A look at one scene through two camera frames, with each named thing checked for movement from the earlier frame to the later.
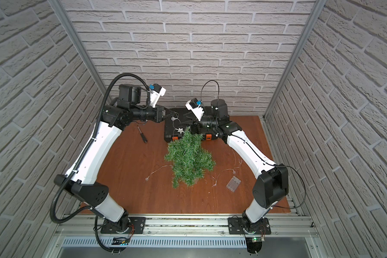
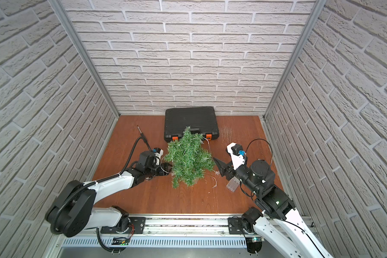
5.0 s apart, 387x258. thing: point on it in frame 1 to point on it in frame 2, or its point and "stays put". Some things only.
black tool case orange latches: (177, 120) stays put
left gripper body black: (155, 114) to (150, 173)
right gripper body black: (200, 125) to (230, 173)
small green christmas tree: (190, 158) stays put
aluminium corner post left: (70, 27) stays put
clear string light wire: (180, 130) to (215, 172)
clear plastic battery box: (234, 184) stays put
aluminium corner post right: (319, 6) stays put
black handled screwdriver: (142, 136) stays put
